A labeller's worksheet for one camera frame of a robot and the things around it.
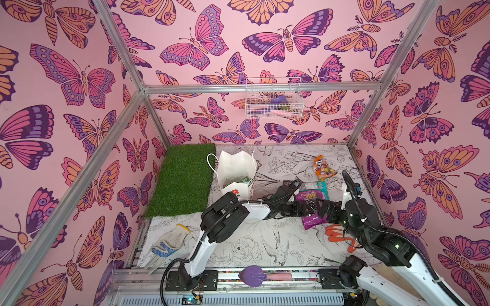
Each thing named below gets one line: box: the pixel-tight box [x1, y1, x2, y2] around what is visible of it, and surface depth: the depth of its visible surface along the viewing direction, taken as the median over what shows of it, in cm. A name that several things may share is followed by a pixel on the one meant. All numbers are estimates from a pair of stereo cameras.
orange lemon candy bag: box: [313, 154, 338, 182], surface depth 108 cm
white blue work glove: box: [145, 224, 191, 275], surface depth 82 cm
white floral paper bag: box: [217, 149, 257, 201], surface depth 87 cm
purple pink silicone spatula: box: [238, 265, 293, 288], surface depth 75 cm
